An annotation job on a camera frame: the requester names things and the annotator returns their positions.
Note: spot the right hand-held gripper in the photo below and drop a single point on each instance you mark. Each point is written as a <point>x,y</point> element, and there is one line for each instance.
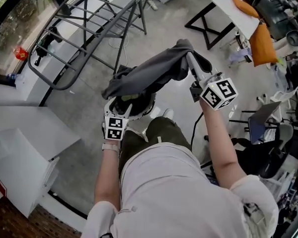
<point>218,95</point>

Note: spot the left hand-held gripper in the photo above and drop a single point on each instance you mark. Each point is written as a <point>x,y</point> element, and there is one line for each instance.
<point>114,133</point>

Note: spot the dark grey garment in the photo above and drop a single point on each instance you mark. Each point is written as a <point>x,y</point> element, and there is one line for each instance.
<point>151,68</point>

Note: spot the grey metal drying rack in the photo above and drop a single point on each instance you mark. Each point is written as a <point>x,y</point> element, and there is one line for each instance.
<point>119,14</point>

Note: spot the person's right forearm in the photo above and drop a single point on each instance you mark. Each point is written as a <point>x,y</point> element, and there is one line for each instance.
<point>221,145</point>

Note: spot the person's left forearm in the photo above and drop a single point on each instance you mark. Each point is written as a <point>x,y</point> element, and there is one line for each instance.
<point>106,177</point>

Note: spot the white black laundry basket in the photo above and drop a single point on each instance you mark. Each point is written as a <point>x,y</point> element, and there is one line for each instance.
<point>144,108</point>

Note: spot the white wristband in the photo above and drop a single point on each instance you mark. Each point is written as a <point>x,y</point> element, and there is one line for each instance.
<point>110,147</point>

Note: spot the pale blue plastic bag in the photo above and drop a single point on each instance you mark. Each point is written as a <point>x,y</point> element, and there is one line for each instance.
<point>239,56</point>

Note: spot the person's right white shoe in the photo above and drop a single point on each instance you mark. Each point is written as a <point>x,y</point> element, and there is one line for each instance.
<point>168,113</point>

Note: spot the person's olive green shorts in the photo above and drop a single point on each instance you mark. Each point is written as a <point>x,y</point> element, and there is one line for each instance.
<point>164,133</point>

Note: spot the orange cushion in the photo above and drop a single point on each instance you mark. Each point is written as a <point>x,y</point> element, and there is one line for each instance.
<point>245,7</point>
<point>263,46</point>

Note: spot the white table black legs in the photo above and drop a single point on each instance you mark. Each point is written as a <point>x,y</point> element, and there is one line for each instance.
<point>226,1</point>

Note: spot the white power strip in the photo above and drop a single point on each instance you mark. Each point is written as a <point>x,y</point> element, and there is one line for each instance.
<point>152,5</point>

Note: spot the grey laptop on stand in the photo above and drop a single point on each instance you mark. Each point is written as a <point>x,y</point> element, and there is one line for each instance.
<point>260,123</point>

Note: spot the white plastic chair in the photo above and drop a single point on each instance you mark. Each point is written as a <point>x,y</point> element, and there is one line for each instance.
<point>283,95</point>

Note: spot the black hand tool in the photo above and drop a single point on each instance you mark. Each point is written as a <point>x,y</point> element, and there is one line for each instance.
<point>48,37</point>

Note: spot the person's white shirt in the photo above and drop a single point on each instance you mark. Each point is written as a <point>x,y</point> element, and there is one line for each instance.
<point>176,195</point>

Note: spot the blue capped bottle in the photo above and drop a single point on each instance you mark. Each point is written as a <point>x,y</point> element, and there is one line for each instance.
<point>11,76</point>

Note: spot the white open shelf unit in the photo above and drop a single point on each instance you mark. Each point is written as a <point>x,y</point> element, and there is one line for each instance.
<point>17,162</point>

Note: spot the black office chair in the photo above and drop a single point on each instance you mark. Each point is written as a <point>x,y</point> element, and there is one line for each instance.
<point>270,155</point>

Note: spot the black framed window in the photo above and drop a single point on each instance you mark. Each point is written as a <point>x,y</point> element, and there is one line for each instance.
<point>15,21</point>

